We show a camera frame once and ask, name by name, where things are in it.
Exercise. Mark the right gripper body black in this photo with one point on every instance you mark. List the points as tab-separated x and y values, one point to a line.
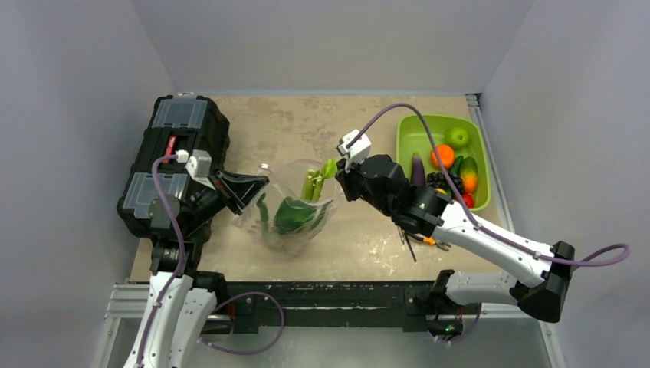
352	179

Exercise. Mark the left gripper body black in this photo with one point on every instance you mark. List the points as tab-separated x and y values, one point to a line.
224	192

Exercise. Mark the clear zip top bag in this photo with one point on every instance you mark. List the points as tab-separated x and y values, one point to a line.
287	181

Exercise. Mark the green toy bok choy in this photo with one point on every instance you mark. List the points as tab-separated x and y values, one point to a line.
295	216

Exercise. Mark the toy leek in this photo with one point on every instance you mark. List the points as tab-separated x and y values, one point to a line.
314	180

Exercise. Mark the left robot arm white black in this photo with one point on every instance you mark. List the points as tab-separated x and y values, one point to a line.
180	298

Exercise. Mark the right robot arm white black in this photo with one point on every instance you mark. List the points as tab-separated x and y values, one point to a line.
534	276

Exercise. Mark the purple toy eggplant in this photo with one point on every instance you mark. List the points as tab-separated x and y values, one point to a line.
418	174

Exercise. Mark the dark toy grapes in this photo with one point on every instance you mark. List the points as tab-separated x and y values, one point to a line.
438	181

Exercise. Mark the black plastic toolbox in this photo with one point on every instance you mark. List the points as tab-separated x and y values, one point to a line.
177	123

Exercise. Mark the orange toy fruit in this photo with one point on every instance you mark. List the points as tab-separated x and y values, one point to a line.
442	156

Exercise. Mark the toy cucumber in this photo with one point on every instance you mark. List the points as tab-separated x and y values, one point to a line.
456	165

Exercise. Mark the green toy apple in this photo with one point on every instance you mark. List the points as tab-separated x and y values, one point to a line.
457	138

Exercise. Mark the toy mango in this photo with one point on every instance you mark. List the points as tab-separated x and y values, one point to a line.
468	173

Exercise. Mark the red toy pepper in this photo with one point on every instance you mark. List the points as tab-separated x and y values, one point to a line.
468	199

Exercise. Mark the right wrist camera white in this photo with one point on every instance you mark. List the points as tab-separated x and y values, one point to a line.
354	148

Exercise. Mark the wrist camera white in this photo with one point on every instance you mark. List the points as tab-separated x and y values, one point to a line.
197	164
354	148

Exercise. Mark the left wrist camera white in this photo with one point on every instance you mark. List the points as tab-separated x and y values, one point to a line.
197	164

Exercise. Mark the orange handled pliers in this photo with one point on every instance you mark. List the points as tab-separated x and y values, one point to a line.
406	238

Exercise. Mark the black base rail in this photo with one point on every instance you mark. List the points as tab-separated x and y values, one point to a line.
223	320

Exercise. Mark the aluminium frame rail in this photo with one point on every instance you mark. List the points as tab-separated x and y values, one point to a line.
122	299

